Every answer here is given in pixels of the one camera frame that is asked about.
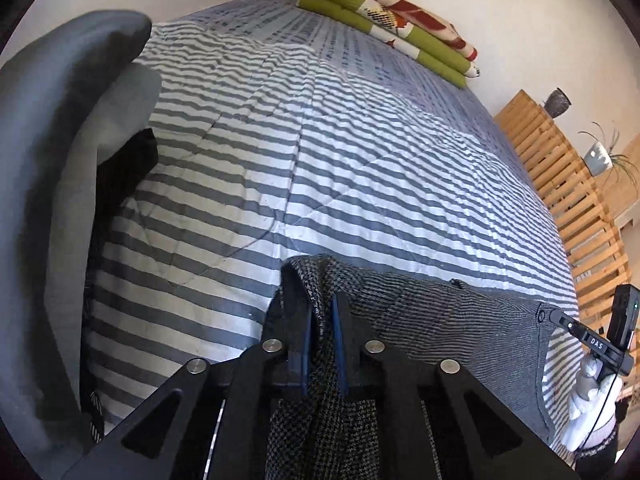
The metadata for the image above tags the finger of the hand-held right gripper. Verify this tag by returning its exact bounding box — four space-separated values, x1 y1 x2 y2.
548 308 632 377

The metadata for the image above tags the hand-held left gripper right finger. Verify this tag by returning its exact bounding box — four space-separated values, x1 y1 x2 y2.
330 292 582 480

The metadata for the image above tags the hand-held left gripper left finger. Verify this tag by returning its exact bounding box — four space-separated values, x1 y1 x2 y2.
65 290 322 480

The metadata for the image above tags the grey button shirt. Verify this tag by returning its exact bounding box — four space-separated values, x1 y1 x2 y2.
264 255 587 480

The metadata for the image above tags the person's right forearm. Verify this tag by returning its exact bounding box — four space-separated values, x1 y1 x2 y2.
574 410 632 477

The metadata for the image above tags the person's right hand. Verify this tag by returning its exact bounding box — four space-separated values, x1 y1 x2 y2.
559 354 625 450

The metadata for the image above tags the potted plant in white pot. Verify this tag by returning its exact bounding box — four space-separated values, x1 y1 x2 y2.
577 120 640 192

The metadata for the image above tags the grey white striped quilt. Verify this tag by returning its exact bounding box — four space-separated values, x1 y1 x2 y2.
82 22 583 441

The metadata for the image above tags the dark ceramic vase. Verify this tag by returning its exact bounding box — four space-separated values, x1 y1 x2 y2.
544 87 572 120

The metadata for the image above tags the black folded garment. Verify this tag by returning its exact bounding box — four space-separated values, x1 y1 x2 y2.
82 127 161 443

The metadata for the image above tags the light grey folded garment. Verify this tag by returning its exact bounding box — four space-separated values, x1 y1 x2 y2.
50 62 164 411

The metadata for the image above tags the blue patterned bedsheet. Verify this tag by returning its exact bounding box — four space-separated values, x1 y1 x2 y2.
160 0 526 171

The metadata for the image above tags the red patterned folded blanket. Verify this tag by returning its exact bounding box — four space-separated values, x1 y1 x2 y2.
340 0 479 62

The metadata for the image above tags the wooden slatted bed rail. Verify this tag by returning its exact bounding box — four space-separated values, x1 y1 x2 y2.
492 89 632 361

